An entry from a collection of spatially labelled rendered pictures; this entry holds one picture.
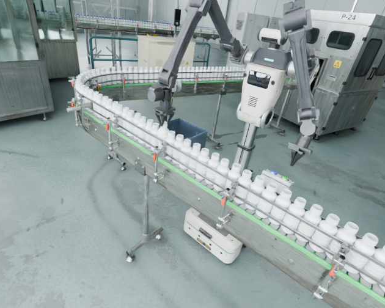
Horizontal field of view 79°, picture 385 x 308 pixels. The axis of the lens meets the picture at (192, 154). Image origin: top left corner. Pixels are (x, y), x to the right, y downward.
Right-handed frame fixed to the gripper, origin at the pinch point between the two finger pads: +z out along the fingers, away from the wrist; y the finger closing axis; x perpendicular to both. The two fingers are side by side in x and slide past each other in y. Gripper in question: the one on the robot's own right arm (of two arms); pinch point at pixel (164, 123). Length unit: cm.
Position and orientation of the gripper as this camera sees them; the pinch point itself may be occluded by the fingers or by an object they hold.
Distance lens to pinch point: 129.7
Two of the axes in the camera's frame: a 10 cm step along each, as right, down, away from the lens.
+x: 7.5, 4.1, -5.1
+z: -1.2, 8.5, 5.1
